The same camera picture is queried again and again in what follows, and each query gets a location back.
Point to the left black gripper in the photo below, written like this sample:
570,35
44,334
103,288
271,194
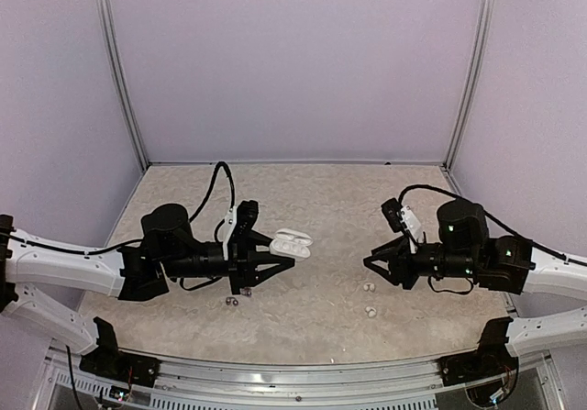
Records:
242,264

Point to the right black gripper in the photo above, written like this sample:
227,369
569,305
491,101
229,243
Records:
400,259

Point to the white earbud charging case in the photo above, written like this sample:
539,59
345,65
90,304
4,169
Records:
291,243

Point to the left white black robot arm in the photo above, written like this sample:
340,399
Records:
134,271

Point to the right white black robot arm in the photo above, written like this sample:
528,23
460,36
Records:
509,264

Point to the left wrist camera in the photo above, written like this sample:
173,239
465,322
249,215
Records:
230,222

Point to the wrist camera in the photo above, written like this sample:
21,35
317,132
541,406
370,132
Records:
230,222
403,220

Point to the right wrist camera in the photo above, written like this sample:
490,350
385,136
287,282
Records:
403,220

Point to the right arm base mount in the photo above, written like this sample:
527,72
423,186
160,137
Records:
489,359

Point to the front aluminium rail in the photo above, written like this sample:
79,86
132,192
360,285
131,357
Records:
203,384

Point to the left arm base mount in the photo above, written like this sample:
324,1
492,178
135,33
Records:
107,360

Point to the right aluminium frame post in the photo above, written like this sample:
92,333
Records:
481,35

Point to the aluminium frame post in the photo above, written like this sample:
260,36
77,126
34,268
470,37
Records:
106,17
481,35

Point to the left aluminium frame post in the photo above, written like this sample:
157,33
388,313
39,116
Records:
106,17

